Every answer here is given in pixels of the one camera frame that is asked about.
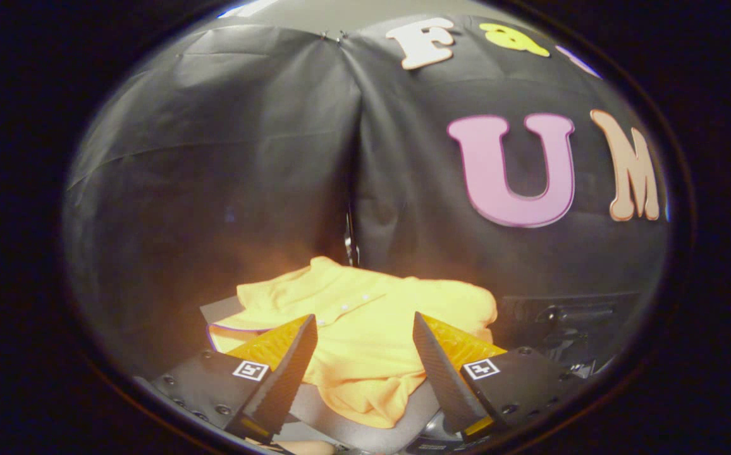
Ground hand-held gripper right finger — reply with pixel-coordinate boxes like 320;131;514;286
411;312;589;444

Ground dark cabinet with white door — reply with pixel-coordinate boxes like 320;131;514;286
198;294;446;454

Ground black backdrop cloth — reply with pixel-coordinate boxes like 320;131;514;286
62;14;670;380

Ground orange polo shirt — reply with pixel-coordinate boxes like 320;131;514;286
207;255;500;430

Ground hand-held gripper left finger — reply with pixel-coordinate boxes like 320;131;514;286
149;313;319;443

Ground person's leg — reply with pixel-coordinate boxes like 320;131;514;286
276;440;336;455

